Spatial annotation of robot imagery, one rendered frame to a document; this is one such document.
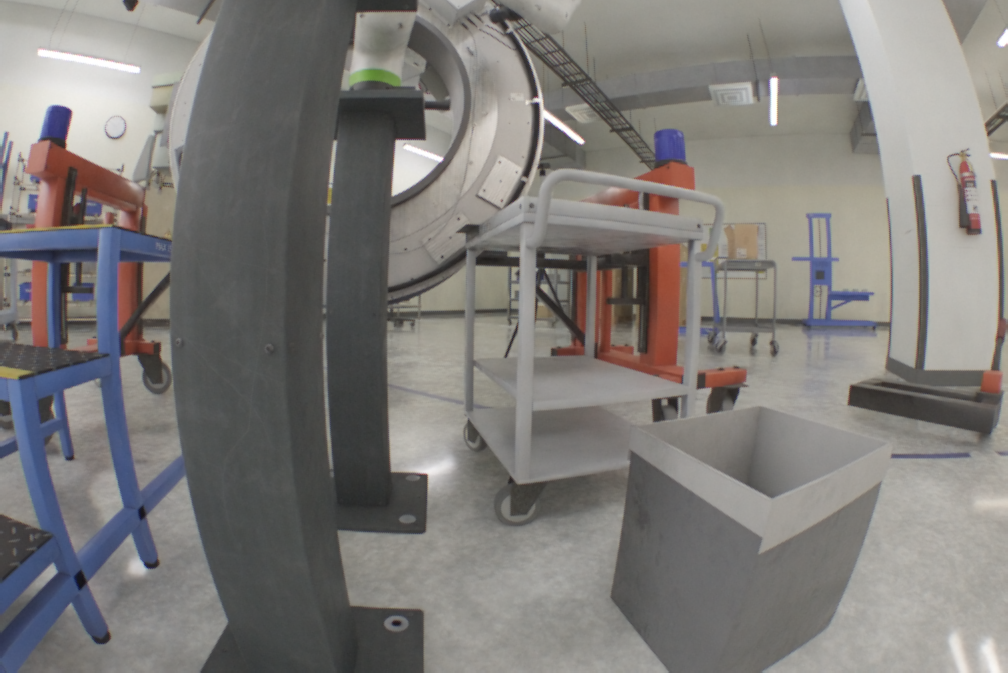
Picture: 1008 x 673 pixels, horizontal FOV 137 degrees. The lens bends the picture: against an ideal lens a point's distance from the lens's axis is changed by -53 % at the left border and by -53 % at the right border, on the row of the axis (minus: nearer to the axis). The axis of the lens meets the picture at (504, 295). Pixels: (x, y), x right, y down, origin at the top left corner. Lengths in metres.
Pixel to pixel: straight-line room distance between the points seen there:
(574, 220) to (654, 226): 0.20
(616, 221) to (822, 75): 5.69
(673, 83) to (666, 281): 5.04
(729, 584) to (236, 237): 0.58
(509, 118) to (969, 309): 2.92
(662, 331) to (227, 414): 1.37
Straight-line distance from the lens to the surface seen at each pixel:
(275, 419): 0.37
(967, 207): 3.13
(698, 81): 6.31
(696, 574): 0.55
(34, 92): 6.89
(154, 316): 5.82
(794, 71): 6.36
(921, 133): 3.24
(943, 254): 3.10
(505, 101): 1.60
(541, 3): 1.30
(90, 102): 6.76
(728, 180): 10.03
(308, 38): 0.41
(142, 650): 0.75
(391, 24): 0.93
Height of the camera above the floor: 0.51
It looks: level
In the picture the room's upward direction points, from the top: 1 degrees clockwise
